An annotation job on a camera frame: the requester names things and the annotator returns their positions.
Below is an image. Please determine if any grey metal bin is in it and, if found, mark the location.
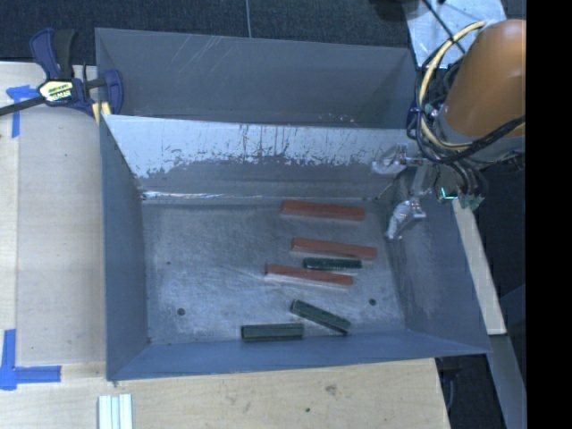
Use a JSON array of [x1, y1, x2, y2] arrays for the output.
[[94, 27, 493, 383]]

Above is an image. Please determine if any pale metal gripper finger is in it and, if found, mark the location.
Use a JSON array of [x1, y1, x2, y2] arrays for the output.
[[371, 144, 424, 175], [384, 198, 427, 241]]

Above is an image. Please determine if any dark green flat block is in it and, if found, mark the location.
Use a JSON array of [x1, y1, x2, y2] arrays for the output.
[[289, 299, 353, 336], [301, 257, 364, 272], [240, 322, 307, 343]]

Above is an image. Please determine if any red-brown flat block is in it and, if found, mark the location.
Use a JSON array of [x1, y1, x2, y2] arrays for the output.
[[280, 199, 366, 223], [264, 263, 356, 291], [290, 236, 379, 262]]

